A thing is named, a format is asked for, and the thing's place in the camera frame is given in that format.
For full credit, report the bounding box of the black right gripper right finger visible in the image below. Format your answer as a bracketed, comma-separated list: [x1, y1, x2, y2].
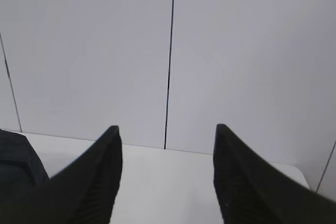
[213, 124, 335, 223]

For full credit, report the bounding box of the dark blue lunch bag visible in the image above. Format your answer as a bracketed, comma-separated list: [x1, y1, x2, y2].
[0, 129, 50, 224]

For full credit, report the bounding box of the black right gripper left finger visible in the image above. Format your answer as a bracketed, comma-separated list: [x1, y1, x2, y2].
[7, 126, 123, 223]

